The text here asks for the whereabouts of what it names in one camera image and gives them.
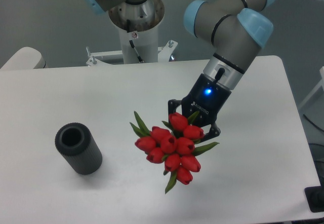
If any black pedestal cable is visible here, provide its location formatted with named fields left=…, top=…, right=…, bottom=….
left=126, top=19, right=145, bottom=64

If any red tulip bouquet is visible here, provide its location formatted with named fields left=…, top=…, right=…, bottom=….
left=130, top=111, right=218, bottom=194

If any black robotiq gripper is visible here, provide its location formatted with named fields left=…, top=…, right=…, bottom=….
left=168, top=74, right=231, bottom=143

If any black device at table corner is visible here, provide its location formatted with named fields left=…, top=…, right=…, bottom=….
left=304, top=186, right=323, bottom=213

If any white frame at right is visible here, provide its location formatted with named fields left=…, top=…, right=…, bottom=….
left=298, top=67, right=323, bottom=112

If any dark grey ribbed vase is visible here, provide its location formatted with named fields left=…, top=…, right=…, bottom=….
left=55, top=123, right=103, bottom=175

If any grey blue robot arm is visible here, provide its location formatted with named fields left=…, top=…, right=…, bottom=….
left=86, top=0, right=275, bottom=141

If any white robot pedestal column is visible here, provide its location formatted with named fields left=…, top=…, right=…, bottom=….
left=108, top=0, right=166, bottom=64

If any white chair at left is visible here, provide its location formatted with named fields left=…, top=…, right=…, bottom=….
left=1, top=47, right=48, bottom=71

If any black floor cable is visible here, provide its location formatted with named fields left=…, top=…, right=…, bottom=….
left=303, top=114, right=324, bottom=129

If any white pedestal base frame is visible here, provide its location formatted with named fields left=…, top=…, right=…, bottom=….
left=86, top=40, right=178, bottom=66

